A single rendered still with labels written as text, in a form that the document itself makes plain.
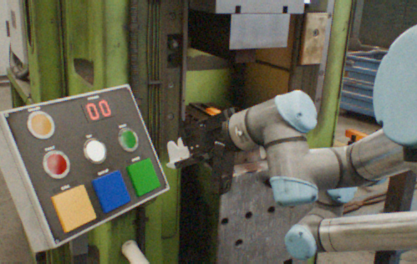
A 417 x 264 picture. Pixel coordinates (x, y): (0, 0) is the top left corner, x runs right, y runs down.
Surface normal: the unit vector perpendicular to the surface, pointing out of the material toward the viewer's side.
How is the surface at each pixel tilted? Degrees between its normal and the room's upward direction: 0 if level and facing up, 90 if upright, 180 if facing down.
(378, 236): 78
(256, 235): 90
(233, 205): 90
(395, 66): 83
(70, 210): 60
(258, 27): 90
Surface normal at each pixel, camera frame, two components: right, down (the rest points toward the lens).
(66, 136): 0.72, -0.27
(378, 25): -0.82, 0.18
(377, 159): -0.85, 0.39
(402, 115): -0.95, -0.07
